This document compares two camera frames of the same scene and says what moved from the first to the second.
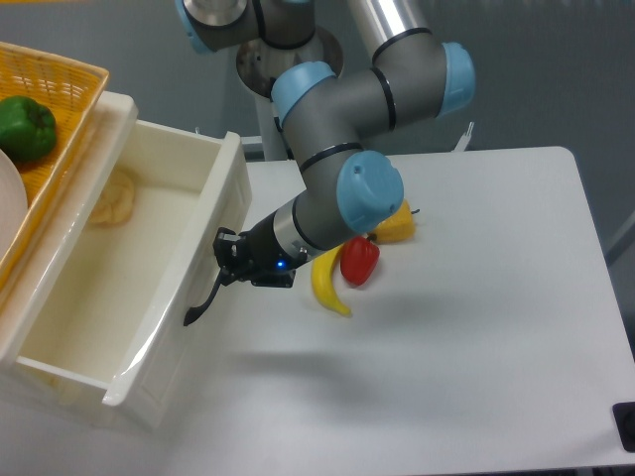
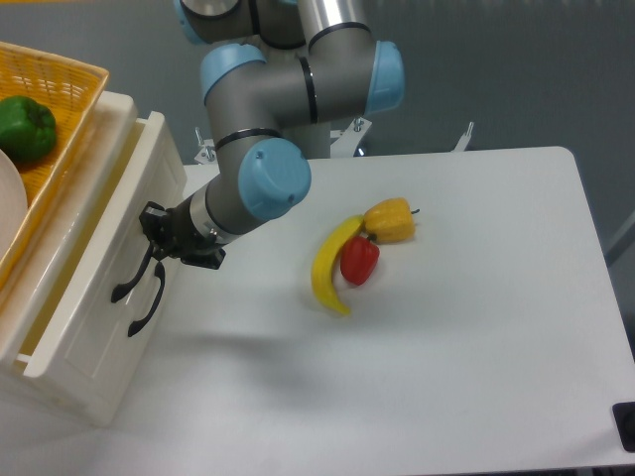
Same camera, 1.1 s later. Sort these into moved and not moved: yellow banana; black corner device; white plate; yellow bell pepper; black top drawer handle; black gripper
Moved: black top drawer handle; black gripper
Not moved: yellow banana; white plate; yellow bell pepper; black corner device
